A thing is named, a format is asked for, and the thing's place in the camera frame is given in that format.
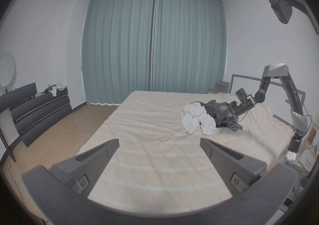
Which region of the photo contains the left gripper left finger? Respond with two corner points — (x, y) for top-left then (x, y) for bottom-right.
(51, 138), (120, 194)

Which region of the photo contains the small heap of cloths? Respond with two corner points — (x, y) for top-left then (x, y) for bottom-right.
(37, 84), (67, 98)

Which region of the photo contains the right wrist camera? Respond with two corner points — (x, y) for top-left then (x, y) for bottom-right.
(235, 88), (253, 103)

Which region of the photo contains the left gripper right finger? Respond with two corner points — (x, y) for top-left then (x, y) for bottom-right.
(200, 137), (268, 193)

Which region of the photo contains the pile of clothes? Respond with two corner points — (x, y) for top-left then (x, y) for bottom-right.
(204, 99), (243, 132)

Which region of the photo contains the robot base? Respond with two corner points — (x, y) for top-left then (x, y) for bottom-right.
(279, 150), (314, 214)

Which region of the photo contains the blue-green curtain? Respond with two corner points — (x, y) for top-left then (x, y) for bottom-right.
(81, 0), (156, 106)
(152, 0), (228, 94)

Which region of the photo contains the round white mirror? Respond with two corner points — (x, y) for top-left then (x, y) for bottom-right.
(0, 52), (17, 95)

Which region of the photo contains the white printed T-shirt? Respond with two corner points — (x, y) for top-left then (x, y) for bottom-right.
(181, 102), (220, 135)

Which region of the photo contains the black chest of drawers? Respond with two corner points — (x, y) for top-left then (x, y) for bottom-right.
(10, 86), (73, 148)

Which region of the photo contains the grey bedside table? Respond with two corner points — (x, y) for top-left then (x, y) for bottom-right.
(208, 81), (230, 94)

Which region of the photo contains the bed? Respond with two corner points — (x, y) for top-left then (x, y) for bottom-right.
(87, 74), (307, 213)

